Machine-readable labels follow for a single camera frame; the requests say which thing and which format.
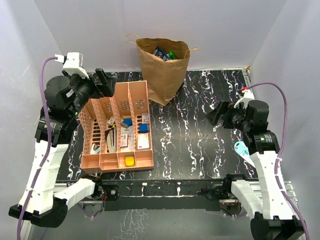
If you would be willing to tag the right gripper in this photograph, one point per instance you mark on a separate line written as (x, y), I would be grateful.
(223, 109)

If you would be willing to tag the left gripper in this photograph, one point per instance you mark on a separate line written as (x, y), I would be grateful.
(100, 90)

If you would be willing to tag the pink plastic desk organizer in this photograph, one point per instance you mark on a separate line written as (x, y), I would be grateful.
(130, 101)

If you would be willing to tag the brown paper bag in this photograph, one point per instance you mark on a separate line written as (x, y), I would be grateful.
(164, 77)

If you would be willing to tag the blue Burts chips bag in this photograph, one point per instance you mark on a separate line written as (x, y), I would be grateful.
(158, 52)

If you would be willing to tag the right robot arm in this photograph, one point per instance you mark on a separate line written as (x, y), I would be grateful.
(273, 215)

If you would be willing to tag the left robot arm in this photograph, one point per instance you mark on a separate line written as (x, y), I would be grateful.
(64, 97)

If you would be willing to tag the blue tape dispenser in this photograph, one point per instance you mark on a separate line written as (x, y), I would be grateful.
(126, 123)

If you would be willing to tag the red white small box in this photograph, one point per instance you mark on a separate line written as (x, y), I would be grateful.
(123, 140)

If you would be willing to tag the blue round eraser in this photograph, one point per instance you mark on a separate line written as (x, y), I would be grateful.
(144, 128)

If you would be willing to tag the white card pack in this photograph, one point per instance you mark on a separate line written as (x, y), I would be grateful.
(143, 141)

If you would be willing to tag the green snack packet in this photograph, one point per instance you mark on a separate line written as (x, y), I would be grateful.
(171, 55)

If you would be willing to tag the yellow sticky note pad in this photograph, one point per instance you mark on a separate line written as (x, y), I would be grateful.
(129, 160)

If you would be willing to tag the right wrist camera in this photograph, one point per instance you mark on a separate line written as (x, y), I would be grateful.
(247, 96)

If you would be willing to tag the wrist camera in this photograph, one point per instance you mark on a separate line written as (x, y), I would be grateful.
(247, 96)
(72, 63)

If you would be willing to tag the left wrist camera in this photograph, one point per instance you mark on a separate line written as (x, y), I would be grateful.
(72, 63)

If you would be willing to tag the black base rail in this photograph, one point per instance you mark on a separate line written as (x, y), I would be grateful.
(173, 194)

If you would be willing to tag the aluminium frame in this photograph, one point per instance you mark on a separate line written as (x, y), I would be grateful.
(253, 182)

